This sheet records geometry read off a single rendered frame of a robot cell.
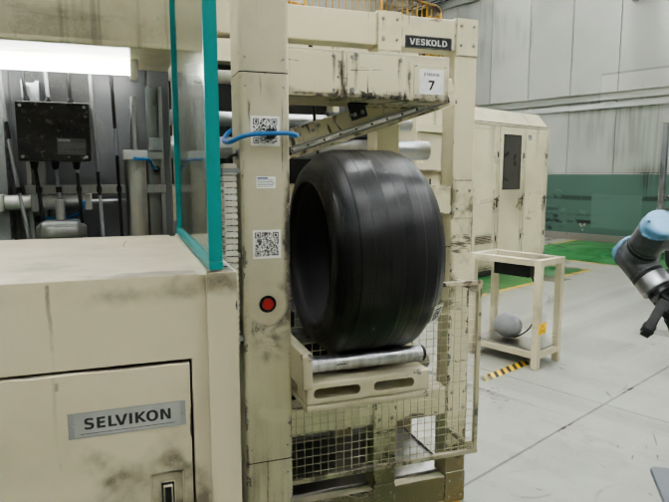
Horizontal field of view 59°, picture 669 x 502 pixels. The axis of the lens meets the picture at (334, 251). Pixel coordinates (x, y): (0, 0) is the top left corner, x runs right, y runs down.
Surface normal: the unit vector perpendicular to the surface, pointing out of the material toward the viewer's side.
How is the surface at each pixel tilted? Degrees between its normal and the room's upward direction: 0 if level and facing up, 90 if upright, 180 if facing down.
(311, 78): 90
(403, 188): 49
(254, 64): 90
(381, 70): 90
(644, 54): 90
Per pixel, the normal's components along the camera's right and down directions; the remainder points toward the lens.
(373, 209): 0.29, -0.35
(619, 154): -0.75, 0.08
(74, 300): 0.33, 0.12
